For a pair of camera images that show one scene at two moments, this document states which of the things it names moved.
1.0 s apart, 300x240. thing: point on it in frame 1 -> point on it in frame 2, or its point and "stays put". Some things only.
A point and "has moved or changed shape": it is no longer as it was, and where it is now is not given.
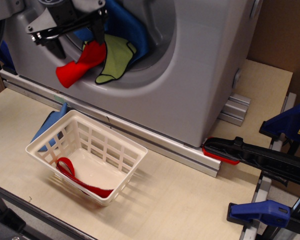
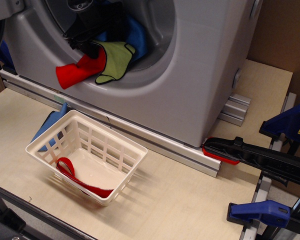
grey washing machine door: [0, 10] stays put
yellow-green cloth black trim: [119, 54] stays put
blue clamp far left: [4, 55] stays put
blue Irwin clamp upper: [295, 124] stays put
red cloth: [93, 53] has moved or changed shape
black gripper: [59, 18] -> [105, 21]
